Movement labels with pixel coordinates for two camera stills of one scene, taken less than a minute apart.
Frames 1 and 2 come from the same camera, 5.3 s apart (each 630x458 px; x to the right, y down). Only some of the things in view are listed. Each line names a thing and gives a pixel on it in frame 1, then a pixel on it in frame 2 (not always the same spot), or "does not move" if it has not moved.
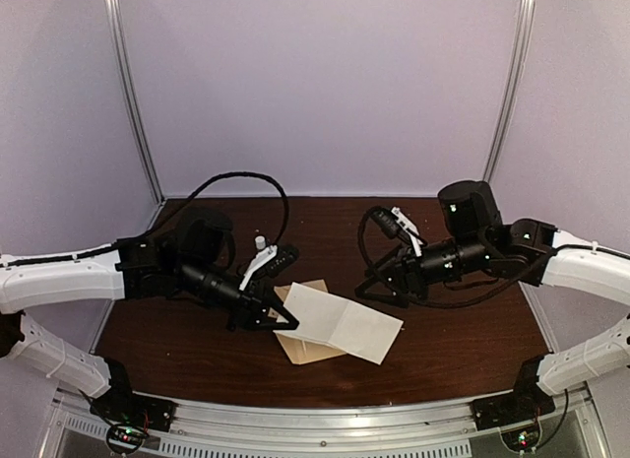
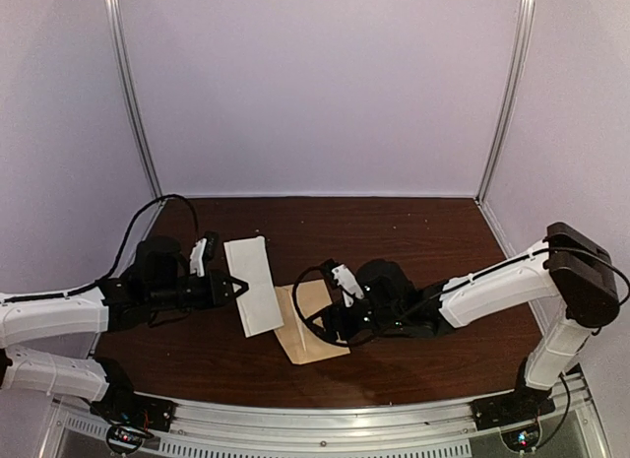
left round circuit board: x=124 y=438 does not move
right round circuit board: x=522 y=439 does not move
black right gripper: x=405 y=274 -> x=333 y=314
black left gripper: x=255 y=300 -> x=215 y=292
